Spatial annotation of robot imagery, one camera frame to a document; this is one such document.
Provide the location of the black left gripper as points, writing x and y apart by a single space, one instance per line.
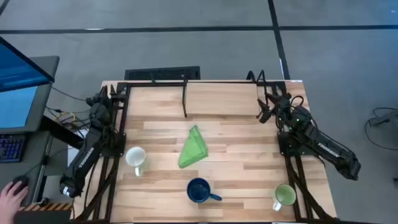
99 107

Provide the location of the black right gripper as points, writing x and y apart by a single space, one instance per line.
283 105

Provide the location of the white ceramic mug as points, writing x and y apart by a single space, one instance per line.
135 156

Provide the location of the green-lined ceramic mug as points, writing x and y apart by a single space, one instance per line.
285 194

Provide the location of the dark blue mug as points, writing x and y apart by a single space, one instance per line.
198 190

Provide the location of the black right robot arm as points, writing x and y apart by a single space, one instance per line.
335 154

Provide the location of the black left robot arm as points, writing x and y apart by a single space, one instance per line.
85 158

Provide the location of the wooden shelf with black legs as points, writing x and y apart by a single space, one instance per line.
224 99

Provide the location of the black floor grille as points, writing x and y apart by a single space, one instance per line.
161 73

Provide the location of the white box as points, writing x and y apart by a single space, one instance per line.
71 155

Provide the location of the folded green cloth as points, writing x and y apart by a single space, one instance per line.
193 149

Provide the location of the grey-framed monitor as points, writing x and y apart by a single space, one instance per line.
18 107

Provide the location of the black-framed blue monitor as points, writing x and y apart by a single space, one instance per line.
18 68

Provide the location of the grey desk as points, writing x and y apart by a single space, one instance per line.
34 161

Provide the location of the backlit black keyboard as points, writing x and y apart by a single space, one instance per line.
11 148

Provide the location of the black computer mouse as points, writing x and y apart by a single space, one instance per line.
21 181

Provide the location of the person's hand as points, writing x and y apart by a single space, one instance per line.
11 202

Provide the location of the black metal rig frame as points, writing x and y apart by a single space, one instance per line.
155 84

